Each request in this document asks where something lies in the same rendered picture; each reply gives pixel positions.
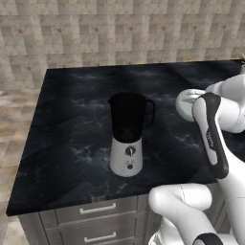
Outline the silver drawer handle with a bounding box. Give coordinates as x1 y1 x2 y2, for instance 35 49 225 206
78 202 118 215
83 231 118 244

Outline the grey drawer front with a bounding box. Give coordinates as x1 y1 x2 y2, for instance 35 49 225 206
58 212 147 245
54 195 141 228

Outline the grey base cabinet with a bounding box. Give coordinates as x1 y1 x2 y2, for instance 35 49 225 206
17 183 233 245

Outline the white blender lid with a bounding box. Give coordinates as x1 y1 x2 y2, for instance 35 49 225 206
174 88 208 124

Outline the black and white blender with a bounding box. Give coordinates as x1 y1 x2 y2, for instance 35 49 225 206
107 92 157 178

